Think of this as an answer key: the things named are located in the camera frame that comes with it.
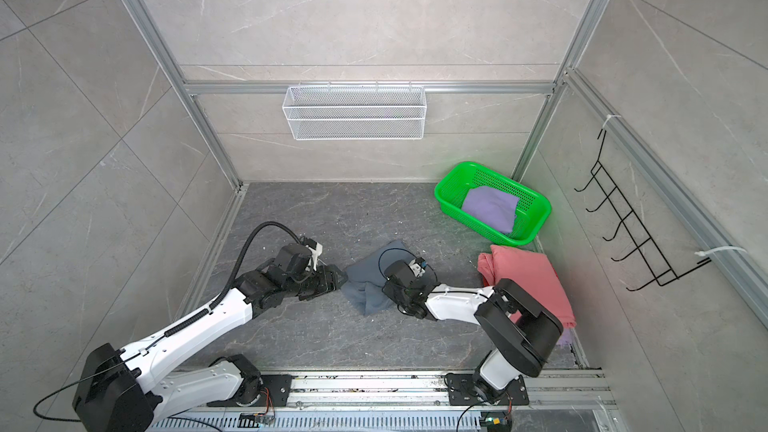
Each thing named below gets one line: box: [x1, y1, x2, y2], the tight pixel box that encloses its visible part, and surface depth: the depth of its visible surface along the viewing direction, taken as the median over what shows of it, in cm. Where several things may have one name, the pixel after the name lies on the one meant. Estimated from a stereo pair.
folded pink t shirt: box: [478, 246, 577, 328], surface depth 92 cm
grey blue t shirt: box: [341, 240, 415, 316], surface depth 85 cm
